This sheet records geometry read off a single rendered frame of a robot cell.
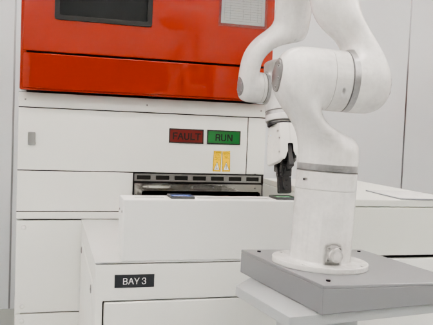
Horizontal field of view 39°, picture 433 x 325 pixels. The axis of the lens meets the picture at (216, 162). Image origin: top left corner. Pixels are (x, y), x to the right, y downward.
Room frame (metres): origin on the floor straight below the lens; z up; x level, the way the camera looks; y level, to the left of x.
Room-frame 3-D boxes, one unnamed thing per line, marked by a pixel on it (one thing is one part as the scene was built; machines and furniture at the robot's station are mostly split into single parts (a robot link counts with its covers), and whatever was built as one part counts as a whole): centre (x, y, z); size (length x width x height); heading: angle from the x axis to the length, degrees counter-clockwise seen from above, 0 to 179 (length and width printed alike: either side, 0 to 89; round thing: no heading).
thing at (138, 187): (2.03, 0.05, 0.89); 0.44 x 0.02 x 0.10; 105
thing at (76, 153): (2.00, 0.23, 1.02); 0.82 x 0.03 x 0.40; 105
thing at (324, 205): (1.20, -0.22, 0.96); 0.19 x 0.19 x 0.18
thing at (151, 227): (1.47, -0.05, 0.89); 0.55 x 0.09 x 0.14; 105
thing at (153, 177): (2.04, 0.06, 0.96); 0.44 x 0.01 x 0.02; 105
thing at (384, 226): (1.84, -0.41, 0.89); 0.62 x 0.35 x 0.14; 15
